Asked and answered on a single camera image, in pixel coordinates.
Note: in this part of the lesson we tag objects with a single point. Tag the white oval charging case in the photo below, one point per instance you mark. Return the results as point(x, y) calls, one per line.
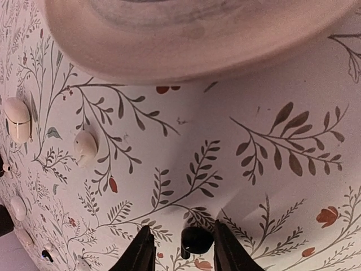
point(24, 237)

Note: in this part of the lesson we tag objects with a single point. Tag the white earbud centre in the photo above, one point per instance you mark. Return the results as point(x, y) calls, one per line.
point(19, 208)

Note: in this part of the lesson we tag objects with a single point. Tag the white stem earbud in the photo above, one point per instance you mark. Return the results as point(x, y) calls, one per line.
point(49, 252)
point(6, 169)

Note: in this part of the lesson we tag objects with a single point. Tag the white clip earbud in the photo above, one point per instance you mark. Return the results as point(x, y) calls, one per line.
point(85, 147)

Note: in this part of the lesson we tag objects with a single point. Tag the swirl patterned plate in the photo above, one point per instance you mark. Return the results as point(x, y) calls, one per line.
point(150, 42)

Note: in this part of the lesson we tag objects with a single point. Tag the cream case right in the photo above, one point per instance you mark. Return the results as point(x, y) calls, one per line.
point(18, 119)

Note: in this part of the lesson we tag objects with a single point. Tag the white stem earbud far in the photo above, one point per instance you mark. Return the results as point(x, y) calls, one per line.
point(49, 252)

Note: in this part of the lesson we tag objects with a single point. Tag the small black charging case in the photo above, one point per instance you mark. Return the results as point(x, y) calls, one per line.
point(6, 223)

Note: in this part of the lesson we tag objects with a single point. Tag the black earbud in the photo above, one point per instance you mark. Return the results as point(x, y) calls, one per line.
point(196, 241)

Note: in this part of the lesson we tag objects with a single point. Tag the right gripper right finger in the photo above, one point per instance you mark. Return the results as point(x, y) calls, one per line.
point(229, 254)

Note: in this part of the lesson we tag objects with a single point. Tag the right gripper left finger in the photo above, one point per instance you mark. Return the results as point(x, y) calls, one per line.
point(140, 254)

